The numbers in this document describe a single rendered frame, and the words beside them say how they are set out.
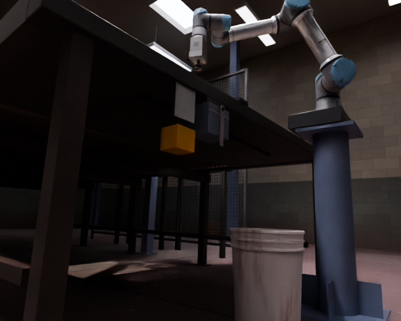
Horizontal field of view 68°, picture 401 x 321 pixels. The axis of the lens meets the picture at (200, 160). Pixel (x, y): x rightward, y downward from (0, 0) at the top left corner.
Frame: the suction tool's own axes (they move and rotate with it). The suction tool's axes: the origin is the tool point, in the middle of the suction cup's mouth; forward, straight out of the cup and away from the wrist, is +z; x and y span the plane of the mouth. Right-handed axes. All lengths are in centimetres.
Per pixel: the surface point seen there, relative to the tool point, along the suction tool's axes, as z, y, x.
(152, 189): 40, -185, -114
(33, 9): 25, 81, -13
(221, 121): 35.0, 21.1, 18.0
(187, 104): 32.7, 35.1, 9.0
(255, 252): 83, 12, 30
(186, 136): 45, 39, 10
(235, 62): -253, -439, -72
